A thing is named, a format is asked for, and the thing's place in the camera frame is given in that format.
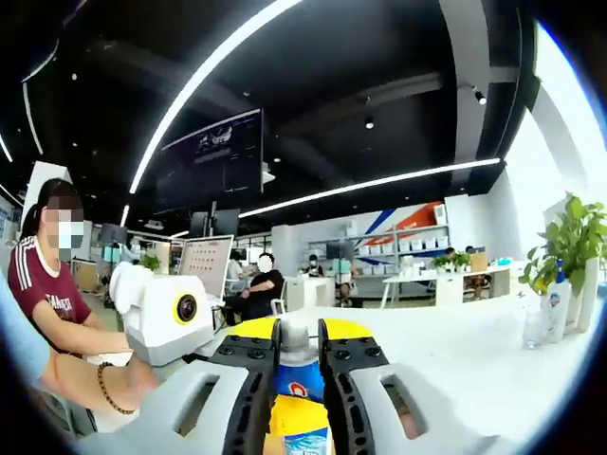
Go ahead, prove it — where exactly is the green leafy plant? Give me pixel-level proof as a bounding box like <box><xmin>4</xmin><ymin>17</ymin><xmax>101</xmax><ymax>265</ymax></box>
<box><xmin>518</xmin><ymin>191</ymin><xmax>607</xmax><ymax>298</ymax></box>

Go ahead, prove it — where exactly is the white bottle blue label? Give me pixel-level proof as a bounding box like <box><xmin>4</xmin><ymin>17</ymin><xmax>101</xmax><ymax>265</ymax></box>
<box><xmin>544</xmin><ymin>259</ymin><xmax>574</xmax><ymax>343</ymax></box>

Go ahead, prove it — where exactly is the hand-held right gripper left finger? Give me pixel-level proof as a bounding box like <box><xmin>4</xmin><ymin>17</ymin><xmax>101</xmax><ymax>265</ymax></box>
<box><xmin>75</xmin><ymin>317</ymin><xmax>283</xmax><ymax>455</ymax></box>

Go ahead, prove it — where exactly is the long white background desk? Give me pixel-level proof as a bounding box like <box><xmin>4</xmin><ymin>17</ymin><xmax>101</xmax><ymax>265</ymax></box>
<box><xmin>381</xmin><ymin>264</ymin><xmax>519</xmax><ymax>308</ymax></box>

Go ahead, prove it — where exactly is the curved ceiling light strip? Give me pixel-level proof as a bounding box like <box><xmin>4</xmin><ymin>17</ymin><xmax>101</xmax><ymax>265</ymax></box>
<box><xmin>128</xmin><ymin>0</ymin><xmax>304</xmax><ymax>194</ymax></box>

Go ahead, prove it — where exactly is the black pole monitor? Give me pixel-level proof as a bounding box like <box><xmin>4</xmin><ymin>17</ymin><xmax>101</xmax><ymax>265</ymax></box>
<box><xmin>208</xmin><ymin>208</ymin><xmax>242</xmax><ymax>236</ymax></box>

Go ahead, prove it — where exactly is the person's left hand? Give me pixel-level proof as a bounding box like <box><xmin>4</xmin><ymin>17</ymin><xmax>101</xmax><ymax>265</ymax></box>
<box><xmin>109</xmin><ymin>351</ymin><xmax>161</xmax><ymax>414</ymax></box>

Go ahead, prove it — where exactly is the white laptop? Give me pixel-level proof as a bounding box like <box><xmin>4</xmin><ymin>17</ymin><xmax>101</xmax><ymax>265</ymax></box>
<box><xmin>177</xmin><ymin>234</ymin><xmax>236</xmax><ymax>307</ymax></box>

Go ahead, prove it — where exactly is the hanging dark monitor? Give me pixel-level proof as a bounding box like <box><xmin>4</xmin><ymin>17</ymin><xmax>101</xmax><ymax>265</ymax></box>
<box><xmin>156</xmin><ymin>107</ymin><xmax>265</xmax><ymax>215</ymax></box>

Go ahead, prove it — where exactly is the white office chair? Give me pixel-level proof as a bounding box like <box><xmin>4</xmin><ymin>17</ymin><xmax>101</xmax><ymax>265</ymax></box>
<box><xmin>269</xmin><ymin>279</ymin><xmax>291</xmax><ymax>317</ymax></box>

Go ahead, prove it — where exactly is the long linear ceiling light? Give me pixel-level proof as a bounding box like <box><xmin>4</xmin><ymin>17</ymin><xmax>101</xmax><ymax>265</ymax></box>
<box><xmin>236</xmin><ymin>158</ymin><xmax>503</xmax><ymax>219</ymax></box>

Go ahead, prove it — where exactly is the brown bead bracelet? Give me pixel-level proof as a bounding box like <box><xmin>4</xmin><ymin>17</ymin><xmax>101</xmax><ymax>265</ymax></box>
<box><xmin>96</xmin><ymin>360</ymin><xmax>139</xmax><ymax>416</ymax></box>

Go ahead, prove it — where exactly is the white cylinder vase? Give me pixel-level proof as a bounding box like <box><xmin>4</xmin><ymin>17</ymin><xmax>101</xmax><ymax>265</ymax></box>
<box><xmin>571</xmin><ymin>258</ymin><xmax>601</xmax><ymax>333</ymax></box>

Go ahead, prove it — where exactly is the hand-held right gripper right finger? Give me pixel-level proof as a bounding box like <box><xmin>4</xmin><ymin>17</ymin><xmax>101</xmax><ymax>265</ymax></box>
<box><xmin>315</xmin><ymin>318</ymin><xmax>528</xmax><ymax>455</ymax></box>

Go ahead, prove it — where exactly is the white counter cabinet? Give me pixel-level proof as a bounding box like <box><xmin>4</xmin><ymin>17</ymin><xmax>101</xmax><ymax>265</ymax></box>
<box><xmin>284</xmin><ymin>276</ymin><xmax>339</xmax><ymax>310</ymax></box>

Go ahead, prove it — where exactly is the black monitor on tripod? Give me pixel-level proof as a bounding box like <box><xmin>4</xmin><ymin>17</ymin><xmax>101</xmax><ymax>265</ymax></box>
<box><xmin>325</xmin><ymin>241</ymin><xmax>355</xmax><ymax>261</ymax></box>

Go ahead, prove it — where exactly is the clear glass vase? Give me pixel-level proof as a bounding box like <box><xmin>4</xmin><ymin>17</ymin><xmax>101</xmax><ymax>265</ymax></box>
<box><xmin>522</xmin><ymin>307</ymin><xmax>547</xmax><ymax>351</ymax></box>

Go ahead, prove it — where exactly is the metal shelf of white bins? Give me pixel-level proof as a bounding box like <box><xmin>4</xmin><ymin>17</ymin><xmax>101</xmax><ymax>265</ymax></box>
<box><xmin>307</xmin><ymin>225</ymin><xmax>451</xmax><ymax>281</ymax></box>

